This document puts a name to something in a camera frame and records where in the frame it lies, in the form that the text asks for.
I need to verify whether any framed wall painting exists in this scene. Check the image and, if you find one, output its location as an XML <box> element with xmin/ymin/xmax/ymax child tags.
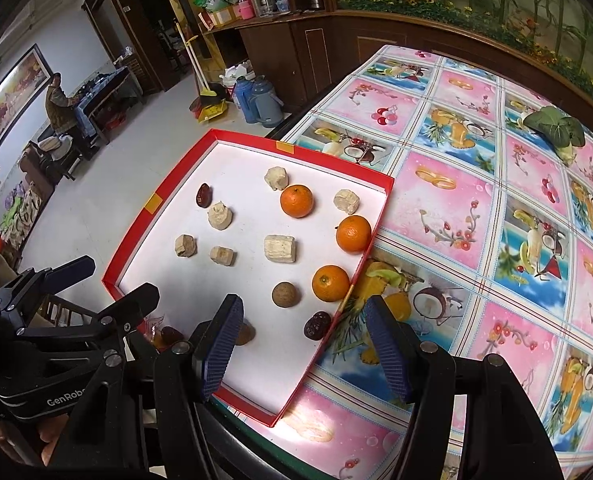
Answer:
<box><xmin>0</xmin><ymin>44</ymin><xmax>52</xmax><ymax>157</ymax></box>

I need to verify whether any yellow dustpan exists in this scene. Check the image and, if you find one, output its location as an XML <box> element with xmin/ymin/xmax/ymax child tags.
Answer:
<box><xmin>190</xmin><ymin>97</ymin><xmax>228</xmax><ymax>125</ymax></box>

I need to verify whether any red box with white inside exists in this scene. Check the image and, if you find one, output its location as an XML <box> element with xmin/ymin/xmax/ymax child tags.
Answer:
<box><xmin>101</xmin><ymin>129</ymin><xmax>395</xmax><ymax>428</ymax></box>

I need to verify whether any small cardboard box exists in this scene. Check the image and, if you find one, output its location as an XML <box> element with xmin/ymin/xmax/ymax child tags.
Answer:
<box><xmin>204</xmin><ymin>6</ymin><xmax>240</xmax><ymax>29</ymax></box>

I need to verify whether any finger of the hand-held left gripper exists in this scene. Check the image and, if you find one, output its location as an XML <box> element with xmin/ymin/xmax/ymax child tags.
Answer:
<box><xmin>0</xmin><ymin>255</ymin><xmax>97</xmax><ymax>312</ymax></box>
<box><xmin>14</xmin><ymin>282</ymin><xmax>160</xmax><ymax>361</ymax></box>

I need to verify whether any person's left hand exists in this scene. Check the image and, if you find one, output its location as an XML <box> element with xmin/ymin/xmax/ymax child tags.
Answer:
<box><xmin>0</xmin><ymin>412</ymin><xmax>70</xmax><ymax>468</ymax></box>

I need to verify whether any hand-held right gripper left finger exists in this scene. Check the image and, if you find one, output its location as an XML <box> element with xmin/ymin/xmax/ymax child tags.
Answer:
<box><xmin>41</xmin><ymin>294</ymin><xmax>244</xmax><ymax>480</ymax></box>

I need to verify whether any brown wooden cabinet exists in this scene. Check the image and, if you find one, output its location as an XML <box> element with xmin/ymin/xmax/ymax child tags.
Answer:
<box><xmin>201</xmin><ymin>10</ymin><xmax>593</xmax><ymax>126</ymax></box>

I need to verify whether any green leafy vegetable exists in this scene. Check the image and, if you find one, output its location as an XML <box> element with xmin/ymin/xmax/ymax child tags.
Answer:
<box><xmin>523</xmin><ymin>106</ymin><xmax>587</xmax><ymax>167</ymax></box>

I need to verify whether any grey-blue thermos jug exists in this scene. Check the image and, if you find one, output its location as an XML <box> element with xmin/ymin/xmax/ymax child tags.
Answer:
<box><xmin>250</xmin><ymin>76</ymin><xmax>283</xmax><ymax>128</ymax></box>

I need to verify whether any white plastic bag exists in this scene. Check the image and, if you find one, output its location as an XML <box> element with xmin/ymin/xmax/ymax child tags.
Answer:
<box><xmin>220</xmin><ymin>62</ymin><xmax>252</xmax><ymax>91</ymax></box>

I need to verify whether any fruit-printed pink tablecloth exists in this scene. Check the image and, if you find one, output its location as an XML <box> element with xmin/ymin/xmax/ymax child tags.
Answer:
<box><xmin>211</xmin><ymin>44</ymin><xmax>593</xmax><ymax>480</ymax></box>

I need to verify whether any yellow broom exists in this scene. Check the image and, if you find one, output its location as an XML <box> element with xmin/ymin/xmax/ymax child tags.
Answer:
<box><xmin>175</xmin><ymin>22</ymin><xmax>220</xmax><ymax>98</ymax></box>

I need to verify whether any colourful printed bag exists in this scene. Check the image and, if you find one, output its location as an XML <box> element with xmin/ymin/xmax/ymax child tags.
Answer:
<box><xmin>0</xmin><ymin>180</ymin><xmax>47</xmax><ymax>256</ymax></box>

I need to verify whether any wooden chair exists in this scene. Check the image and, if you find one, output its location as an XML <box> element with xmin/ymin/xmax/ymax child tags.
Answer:
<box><xmin>36</xmin><ymin>287</ymin><xmax>107</xmax><ymax>331</ymax></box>

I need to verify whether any dark wooden side table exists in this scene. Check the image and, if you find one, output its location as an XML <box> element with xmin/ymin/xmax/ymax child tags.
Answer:
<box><xmin>19</xmin><ymin>132</ymin><xmax>84</xmax><ymax>183</ymax></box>

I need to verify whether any dark wooden tea table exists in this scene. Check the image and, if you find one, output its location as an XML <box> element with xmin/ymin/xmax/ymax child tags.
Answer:
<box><xmin>74</xmin><ymin>66</ymin><xmax>144</xmax><ymax>146</ymax></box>

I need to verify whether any blue thermos jug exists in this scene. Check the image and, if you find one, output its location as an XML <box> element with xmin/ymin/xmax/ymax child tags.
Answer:
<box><xmin>232</xmin><ymin>79</ymin><xmax>257</xmax><ymax>124</ymax></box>

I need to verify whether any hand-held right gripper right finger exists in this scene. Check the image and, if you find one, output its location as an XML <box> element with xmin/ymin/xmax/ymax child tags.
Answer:
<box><xmin>363</xmin><ymin>295</ymin><xmax>567</xmax><ymax>480</ymax></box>

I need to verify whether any orange with stem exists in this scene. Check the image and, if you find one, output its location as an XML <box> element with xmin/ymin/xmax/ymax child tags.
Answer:
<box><xmin>335</xmin><ymin>215</ymin><xmax>372</xmax><ymax>253</ymax></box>

